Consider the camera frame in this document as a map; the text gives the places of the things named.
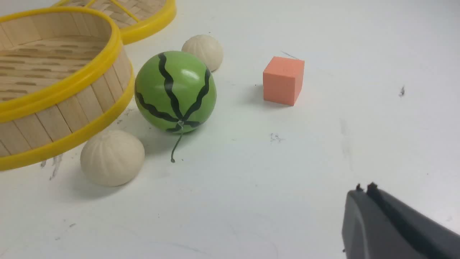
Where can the green toy watermelon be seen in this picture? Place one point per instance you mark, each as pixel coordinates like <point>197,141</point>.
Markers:
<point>175,92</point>

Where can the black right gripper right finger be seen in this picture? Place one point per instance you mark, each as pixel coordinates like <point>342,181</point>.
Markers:
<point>427,237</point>

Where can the orange foam cube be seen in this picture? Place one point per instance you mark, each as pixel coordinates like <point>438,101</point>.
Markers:
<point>283,80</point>

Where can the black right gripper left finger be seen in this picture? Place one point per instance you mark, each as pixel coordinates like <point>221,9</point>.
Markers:
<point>367,232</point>

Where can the bamboo steamer lid yellow rim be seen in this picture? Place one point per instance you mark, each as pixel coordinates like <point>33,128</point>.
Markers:
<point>137,19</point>

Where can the white bun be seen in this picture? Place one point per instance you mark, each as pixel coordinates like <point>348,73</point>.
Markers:
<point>207,49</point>
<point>112,158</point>

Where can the bamboo steamer tray yellow rim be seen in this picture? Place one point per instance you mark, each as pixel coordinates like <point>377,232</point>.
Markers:
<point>64,77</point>

